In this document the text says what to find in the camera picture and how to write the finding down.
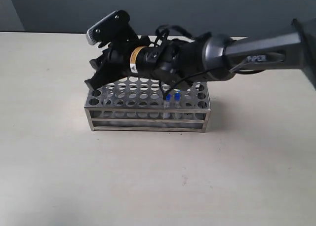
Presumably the stainless steel test tube rack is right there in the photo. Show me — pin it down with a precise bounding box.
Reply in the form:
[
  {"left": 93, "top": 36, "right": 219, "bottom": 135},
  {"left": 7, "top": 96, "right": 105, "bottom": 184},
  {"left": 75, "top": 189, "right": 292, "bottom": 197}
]
[{"left": 84, "top": 77, "right": 211, "bottom": 132}]

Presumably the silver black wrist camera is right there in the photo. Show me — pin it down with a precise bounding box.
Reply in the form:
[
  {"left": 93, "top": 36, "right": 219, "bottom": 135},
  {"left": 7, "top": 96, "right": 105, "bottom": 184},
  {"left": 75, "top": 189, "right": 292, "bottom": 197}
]
[{"left": 86, "top": 10, "right": 130, "bottom": 45}]

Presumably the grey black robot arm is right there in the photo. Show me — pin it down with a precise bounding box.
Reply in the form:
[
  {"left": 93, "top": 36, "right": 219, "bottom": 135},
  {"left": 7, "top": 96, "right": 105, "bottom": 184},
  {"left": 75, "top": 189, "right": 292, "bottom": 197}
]
[{"left": 85, "top": 19, "right": 316, "bottom": 90}]

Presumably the blue-capped tube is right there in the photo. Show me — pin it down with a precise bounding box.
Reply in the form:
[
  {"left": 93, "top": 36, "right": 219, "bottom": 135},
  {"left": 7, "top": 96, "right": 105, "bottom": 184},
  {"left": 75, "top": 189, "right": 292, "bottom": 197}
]
[
  {"left": 163, "top": 94, "right": 171, "bottom": 119},
  {"left": 174, "top": 92, "right": 182, "bottom": 119}
]

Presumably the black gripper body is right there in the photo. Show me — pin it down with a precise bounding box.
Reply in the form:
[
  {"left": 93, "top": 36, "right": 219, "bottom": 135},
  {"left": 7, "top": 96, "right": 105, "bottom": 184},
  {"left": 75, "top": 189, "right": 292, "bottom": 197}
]
[{"left": 106, "top": 36, "right": 158, "bottom": 82}]

